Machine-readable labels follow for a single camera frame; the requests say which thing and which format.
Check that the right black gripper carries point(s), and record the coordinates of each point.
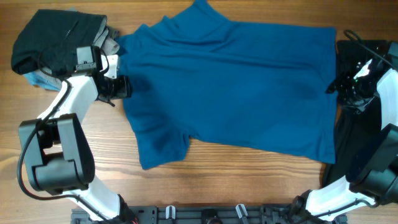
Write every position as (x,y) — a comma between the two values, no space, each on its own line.
(341,83)

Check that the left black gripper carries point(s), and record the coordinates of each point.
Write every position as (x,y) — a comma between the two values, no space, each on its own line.
(124,89)

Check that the blue polo shirt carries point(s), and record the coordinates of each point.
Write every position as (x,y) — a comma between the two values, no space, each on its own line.
(199,75)

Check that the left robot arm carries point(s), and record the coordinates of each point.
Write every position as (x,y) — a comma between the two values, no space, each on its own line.
(56,161)

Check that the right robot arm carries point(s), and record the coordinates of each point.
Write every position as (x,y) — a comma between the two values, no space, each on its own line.
(365,174)

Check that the black garment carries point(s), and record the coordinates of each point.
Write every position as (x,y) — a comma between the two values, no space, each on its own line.
(354,130)

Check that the grey folded garment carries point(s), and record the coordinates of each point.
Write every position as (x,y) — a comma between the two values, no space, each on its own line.
(107,41)

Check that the dark green folded garment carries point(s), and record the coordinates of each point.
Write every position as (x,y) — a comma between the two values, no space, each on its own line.
(50,39)

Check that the light blue folded garment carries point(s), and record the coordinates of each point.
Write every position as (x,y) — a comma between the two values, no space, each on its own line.
(41,80)

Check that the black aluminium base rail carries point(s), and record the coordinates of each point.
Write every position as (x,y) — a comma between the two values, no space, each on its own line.
(199,214)

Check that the left white rail clip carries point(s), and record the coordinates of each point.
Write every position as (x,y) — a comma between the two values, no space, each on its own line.
(170,212)

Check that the white rail clip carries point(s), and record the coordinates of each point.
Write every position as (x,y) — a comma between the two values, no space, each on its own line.
(170,212)
(242,213)

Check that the right white rail clip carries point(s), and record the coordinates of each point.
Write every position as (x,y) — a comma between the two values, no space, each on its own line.
(242,213)

